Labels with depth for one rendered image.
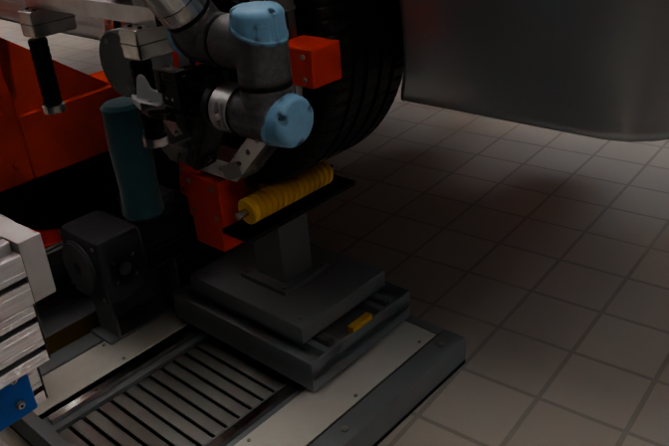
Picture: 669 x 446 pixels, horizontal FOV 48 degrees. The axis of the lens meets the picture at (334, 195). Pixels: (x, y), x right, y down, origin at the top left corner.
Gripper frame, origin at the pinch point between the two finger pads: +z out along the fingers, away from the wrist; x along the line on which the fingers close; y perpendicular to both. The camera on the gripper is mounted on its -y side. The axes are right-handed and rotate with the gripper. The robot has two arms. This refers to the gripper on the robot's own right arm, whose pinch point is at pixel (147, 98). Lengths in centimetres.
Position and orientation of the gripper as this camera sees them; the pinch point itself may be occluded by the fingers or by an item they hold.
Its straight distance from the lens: 129.9
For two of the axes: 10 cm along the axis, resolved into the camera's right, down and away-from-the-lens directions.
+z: -7.5, -2.4, 6.2
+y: -0.8, -9.0, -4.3
